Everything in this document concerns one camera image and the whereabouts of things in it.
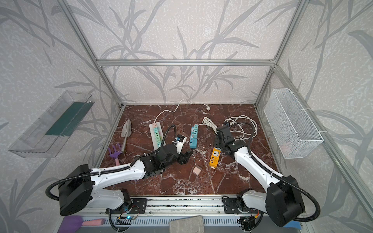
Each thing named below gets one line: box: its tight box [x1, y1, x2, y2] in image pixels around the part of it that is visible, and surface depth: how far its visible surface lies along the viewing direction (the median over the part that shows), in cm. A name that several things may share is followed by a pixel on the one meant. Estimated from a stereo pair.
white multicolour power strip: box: [148, 121, 166, 151], surface depth 98 cm
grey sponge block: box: [169, 215, 205, 233], surface depth 67 cm
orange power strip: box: [209, 147, 222, 168], surface depth 90 cm
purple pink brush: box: [57, 215, 105, 233], surface depth 69 cm
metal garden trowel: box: [120, 118, 132, 153], surface depth 104 cm
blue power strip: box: [188, 126, 198, 149], surface depth 98 cm
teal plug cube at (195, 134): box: [193, 130, 198, 139], surface depth 98 cm
